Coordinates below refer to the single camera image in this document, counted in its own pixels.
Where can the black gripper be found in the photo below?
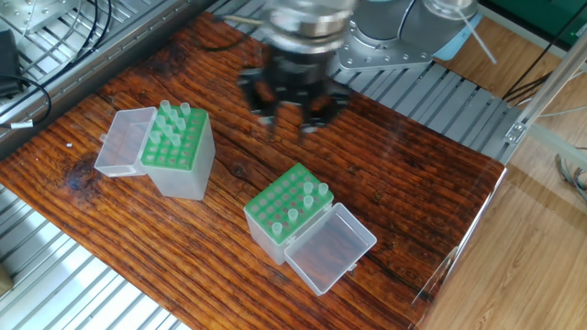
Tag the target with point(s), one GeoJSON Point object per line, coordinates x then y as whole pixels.
{"type": "Point", "coordinates": [298, 75]}

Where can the clear tip box with tips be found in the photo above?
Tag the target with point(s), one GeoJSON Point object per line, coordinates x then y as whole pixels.
{"type": "Point", "coordinates": [183, 170]}

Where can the clear tip box green rack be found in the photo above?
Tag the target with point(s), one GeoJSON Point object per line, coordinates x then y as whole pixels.
{"type": "Point", "coordinates": [266, 234]}

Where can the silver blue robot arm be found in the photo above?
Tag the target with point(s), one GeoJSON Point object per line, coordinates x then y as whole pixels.
{"type": "Point", "coordinates": [367, 27]}

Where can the glossy brown wooden board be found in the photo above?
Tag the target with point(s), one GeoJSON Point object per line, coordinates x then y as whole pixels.
{"type": "Point", "coordinates": [413, 183]}

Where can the black electronic box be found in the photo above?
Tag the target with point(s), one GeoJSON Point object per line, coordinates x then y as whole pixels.
{"type": "Point", "coordinates": [7, 60]}

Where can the aluminium frame post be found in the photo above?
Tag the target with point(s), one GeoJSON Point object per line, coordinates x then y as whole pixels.
{"type": "Point", "coordinates": [541, 101]}

